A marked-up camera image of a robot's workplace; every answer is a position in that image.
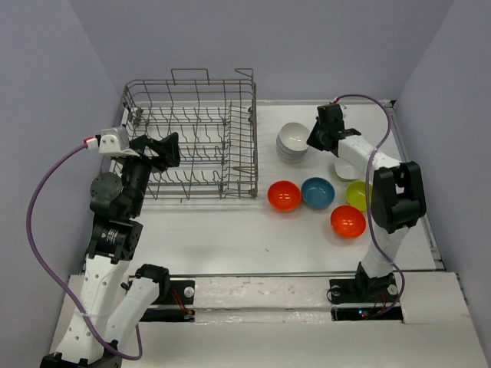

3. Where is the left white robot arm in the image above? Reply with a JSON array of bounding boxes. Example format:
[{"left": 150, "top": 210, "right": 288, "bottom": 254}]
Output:
[{"left": 26, "top": 127, "right": 180, "bottom": 367}]

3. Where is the grey wire dish rack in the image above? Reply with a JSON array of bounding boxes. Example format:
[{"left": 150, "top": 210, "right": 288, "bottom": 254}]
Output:
[{"left": 120, "top": 68, "right": 259, "bottom": 200}]

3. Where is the white square dish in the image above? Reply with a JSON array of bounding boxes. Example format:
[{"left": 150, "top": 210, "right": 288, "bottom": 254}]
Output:
[{"left": 334, "top": 158, "right": 362, "bottom": 182}]

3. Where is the orange bowl right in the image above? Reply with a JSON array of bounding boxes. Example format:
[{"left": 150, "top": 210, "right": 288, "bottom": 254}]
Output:
[{"left": 330, "top": 205, "right": 367, "bottom": 238}]

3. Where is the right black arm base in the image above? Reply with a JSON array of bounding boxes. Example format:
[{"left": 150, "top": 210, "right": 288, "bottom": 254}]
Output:
[{"left": 326, "top": 278, "right": 404, "bottom": 322}]

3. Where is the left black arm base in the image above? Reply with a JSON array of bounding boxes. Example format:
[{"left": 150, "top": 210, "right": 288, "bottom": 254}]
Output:
[{"left": 140, "top": 278, "right": 196, "bottom": 323}]

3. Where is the orange bowl left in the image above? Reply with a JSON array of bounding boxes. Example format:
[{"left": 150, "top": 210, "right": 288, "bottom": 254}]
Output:
[{"left": 267, "top": 180, "right": 302, "bottom": 212}]

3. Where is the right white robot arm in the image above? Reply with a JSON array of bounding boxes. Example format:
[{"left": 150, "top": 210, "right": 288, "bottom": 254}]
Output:
[{"left": 307, "top": 103, "right": 427, "bottom": 305}]

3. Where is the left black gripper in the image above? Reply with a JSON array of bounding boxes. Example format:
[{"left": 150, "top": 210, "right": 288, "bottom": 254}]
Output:
[{"left": 120, "top": 131, "right": 180, "bottom": 216}]

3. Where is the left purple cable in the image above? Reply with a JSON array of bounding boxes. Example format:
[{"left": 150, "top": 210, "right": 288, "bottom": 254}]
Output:
[{"left": 25, "top": 143, "right": 143, "bottom": 361}]

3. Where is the blue bowl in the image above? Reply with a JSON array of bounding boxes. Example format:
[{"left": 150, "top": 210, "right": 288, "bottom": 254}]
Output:
[{"left": 300, "top": 177, "right": 335, "bottom": 210}]

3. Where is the orange bowl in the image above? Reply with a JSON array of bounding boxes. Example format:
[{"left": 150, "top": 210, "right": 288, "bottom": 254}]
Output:
[
  {"left": 330, "top": 205, "right": 367, "bottom": 238},
  {"left": 267, "top": 180, "right": 302, "bottom": 212}
]

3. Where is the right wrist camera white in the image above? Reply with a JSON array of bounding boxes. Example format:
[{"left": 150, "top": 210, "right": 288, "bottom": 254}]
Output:
[{"left": 331, "top": 97, "right": 348, "bottom": 120}]

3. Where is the lime green bowl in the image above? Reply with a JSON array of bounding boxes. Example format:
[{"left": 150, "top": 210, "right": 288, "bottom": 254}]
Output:
[{"left": 345, "top": 181, "right": 367, "bottom": 212}]

